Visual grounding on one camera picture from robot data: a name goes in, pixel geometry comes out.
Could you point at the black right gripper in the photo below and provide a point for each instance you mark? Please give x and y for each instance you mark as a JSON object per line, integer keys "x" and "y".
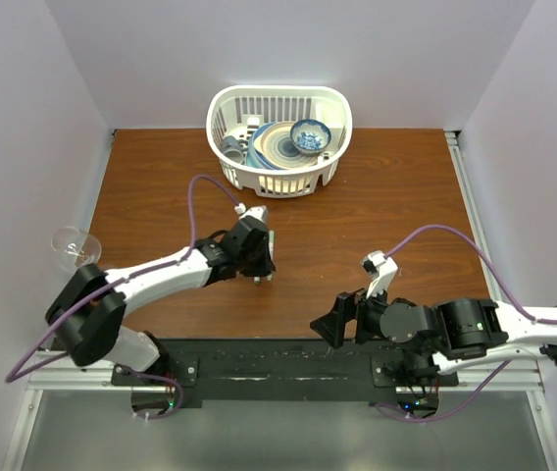
{"x": 351, "y": 305}

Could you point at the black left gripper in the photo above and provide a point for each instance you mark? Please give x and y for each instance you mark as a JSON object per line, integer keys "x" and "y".
{"x": 265, "y": 267}

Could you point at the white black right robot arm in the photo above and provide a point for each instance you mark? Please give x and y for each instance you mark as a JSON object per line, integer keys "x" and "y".
{"x": 476, "y": 332}

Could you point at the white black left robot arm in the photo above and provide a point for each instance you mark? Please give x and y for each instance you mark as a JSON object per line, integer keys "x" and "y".
{"x": 88, "y": 314}

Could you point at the grey blue mug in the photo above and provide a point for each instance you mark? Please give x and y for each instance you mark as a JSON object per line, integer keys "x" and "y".
{"x": 231, "y": 149}

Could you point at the beige blue plate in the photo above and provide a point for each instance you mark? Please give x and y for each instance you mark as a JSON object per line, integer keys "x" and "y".
{"x": 270, "y": 148}

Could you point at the white plastic dish basket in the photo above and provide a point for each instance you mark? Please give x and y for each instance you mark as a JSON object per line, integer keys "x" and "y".
{"x": 239, "y": 110}

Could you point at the blue patterned bowl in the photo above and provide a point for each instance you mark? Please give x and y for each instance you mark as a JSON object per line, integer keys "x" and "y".
{"x": 310, "y": 137}

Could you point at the clear wine glass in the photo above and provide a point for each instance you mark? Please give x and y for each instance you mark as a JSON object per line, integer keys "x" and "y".
{"x": 75, "y": 248}

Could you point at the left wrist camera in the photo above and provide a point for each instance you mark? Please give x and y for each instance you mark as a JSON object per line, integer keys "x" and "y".
{"x": 260, "y": 213}

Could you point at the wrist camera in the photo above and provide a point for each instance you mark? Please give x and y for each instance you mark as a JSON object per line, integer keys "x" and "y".
{"x": 382, "y": 269}
{"x": 260, "y": 213}

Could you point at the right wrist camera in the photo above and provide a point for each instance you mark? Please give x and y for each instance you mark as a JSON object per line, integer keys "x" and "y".
{"x": 382, "y": 269}

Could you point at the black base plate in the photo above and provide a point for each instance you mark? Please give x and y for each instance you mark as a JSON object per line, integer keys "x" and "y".
{"x": 297, "y": 370}

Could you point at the aluminium frame rail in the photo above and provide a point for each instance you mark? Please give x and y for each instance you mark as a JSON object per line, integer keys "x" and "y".
{"x": 522, "y": 375}

